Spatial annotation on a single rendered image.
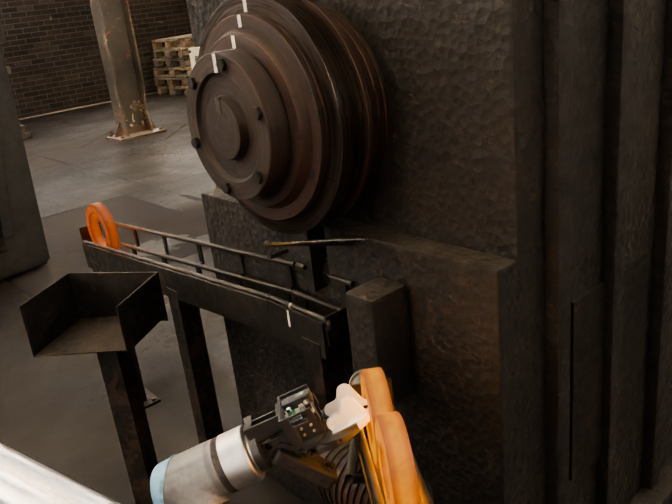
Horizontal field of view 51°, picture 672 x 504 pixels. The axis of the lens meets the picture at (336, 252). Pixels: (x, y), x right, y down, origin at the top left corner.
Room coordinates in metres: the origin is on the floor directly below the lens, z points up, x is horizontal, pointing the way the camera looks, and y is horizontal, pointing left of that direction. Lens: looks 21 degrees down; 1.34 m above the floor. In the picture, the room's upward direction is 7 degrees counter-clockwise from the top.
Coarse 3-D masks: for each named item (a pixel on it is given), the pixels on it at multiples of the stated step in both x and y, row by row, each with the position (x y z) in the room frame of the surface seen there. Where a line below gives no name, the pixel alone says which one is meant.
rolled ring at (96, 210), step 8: (88, 208) 2.27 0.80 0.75; (96, 208) 2.22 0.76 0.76; (104, 208) 2.23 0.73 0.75; (88, 216) 2.29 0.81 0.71; (96, 216) 2.30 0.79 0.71; (104, 216) 2.20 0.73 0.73; (88, 224) 2.30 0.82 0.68; (96, 224) 2.31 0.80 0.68; (104, 224) 2.19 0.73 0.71; (112, 224) 2.19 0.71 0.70; (96, 232) 2.30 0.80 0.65; (112, 232) 2.19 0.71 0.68; (96, 240) 2.28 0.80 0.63; (104, 240) 2.29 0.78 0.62; (112, 240) 2.18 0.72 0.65
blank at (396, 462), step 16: (384, 416) 0.81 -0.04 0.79; (400, 416) 0.80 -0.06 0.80; (384, 432) 0.77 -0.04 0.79; (400, 432) 0.77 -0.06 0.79; (384, 448) 0.76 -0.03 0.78; (400, 448) 0.75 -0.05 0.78; (384, 464) 0.82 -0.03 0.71; (400, 464) 0.73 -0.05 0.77; (384, 480) 0.81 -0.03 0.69; (400, 480) 0.72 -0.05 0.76; (416, 480) 0.72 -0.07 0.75; (400, 496) 0.72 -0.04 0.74; (416, 496) 0.72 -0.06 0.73
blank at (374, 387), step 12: (372, 372) 0.95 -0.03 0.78; (372, 384) 0.92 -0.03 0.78; (384, 384) 0.92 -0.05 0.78; (372, 396) 0.90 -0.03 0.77; (384, 396) 0.90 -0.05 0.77; (372, 408) 0.89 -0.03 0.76; (384, 408) 0.89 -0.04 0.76; (372, 420) 0.88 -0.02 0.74; (372, 432) 0.90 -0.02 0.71; (372, 444) 0.92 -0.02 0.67; (372, 456) 0.94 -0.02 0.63
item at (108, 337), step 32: (64, 288) 1.71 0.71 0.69; (96, 288) 1.71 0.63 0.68; (128, 288) 1.69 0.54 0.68; (160, 288) 1.66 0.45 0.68; (32, 320) 1.57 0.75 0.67; (64, 320) 1.67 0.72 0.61; (96, 320) 1.70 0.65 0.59; (128, 320) 1.50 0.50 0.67; (160, 320) 1.63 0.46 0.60; (32, 352) 1.54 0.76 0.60; (64, 352) 1.53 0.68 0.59; (96, 352) 1.49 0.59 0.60; (128, 352) 1.47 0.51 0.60; (128, 384) 1.57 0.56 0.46; (128, 416) 1.56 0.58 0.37; (128, 448) 1.57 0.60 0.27
